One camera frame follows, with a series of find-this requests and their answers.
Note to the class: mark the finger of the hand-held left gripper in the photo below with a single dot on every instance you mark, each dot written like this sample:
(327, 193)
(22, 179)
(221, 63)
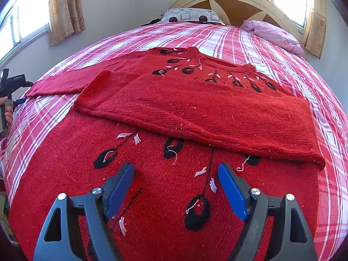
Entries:
(20, 102)

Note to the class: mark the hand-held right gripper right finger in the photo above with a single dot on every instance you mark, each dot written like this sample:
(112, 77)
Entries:
(231, 190)

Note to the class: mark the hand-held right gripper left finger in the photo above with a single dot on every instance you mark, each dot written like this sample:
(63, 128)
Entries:
(121, 190)

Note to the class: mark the red knit sweater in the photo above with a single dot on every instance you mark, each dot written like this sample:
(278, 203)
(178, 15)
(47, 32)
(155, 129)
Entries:
(190, 108)

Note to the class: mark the person's left hand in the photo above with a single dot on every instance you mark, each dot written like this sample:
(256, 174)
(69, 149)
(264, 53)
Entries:
(9, 115)

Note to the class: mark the beige patterned curtain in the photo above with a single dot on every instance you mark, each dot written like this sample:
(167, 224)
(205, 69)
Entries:
(65, 11)
(315, 27)

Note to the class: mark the red plaid bed sheet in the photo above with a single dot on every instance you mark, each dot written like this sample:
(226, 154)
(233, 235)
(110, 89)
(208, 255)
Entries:
(231, 40)

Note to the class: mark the dark cloth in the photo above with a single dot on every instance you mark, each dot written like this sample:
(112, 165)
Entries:
(153, 21)

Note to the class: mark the pink pillow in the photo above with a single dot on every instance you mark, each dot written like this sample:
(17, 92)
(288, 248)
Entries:
(272, 34)

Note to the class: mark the grey patterned pillow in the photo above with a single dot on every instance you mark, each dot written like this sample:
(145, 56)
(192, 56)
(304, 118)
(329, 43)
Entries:
(187, 15)

